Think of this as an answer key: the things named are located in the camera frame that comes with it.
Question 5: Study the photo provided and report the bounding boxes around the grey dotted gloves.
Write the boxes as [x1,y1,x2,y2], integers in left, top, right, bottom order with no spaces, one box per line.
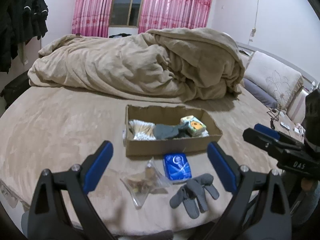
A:
[169,173,220,219]

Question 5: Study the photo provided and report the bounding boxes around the clear snack bag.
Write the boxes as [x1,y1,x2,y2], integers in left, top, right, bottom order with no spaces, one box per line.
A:
[120,157,172,209]

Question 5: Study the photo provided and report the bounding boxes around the blue tissue pack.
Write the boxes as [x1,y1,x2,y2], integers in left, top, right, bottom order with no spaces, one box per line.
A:
[163,153,192,184]

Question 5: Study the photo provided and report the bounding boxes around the bear tissue pack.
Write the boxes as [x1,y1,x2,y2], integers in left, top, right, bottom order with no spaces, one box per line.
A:
[180,115,207,137]

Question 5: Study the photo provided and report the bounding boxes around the cotton swab bag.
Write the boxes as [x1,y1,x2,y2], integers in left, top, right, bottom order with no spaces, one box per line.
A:
[129,119,156,141]

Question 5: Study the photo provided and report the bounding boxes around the grey sock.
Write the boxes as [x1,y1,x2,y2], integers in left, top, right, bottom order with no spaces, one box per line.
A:
[153,124,191,140]

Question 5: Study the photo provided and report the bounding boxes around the white sock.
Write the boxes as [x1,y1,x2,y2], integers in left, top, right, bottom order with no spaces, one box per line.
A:
[195,130,209,138]

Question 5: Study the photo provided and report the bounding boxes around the right hand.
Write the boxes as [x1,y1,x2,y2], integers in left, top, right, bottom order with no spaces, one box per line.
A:
[301,178,314,192]

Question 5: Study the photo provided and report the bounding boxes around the grey pillow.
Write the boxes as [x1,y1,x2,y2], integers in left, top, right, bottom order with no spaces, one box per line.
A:
[243,78,278,108]

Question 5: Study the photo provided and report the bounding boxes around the white embroidered pillow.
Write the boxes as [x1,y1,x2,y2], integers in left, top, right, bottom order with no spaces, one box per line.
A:
[244,51,303,110]

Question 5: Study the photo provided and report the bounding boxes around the beige bed sheet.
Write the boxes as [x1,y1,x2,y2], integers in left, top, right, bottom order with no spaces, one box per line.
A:
[1,87,277,236]

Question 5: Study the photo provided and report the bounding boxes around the cardboard box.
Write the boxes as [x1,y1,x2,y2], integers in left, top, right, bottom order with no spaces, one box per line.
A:
[125,105,222,157]

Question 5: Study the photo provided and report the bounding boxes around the white bed headboard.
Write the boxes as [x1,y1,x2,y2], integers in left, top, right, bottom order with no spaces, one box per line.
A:
[236,41,319,88]

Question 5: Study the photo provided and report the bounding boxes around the beige blanket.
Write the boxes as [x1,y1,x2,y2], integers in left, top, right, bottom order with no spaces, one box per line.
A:
[28,28,245,103]

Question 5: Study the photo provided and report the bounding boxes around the left pink curtain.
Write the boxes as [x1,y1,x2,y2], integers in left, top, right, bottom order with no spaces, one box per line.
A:
[72,0,112,37]

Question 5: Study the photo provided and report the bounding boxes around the pink curtain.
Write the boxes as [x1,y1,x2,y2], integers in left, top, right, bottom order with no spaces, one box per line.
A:
[72,0,112,37]
[138,0,212,33]

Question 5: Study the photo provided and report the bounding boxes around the window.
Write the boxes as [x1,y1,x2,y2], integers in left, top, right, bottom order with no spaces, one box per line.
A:
[110,0,143,27]

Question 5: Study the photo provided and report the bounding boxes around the right pink curtain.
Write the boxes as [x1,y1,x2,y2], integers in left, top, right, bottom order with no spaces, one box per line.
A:
[138,0,212,33]

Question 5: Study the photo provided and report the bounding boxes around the black hanging clothes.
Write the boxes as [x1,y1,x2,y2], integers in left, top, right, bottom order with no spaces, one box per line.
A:
[1,0,49,73]

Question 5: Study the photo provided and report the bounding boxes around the black cable on bed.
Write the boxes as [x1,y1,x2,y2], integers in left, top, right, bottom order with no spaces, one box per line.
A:
[266,107,282,131]

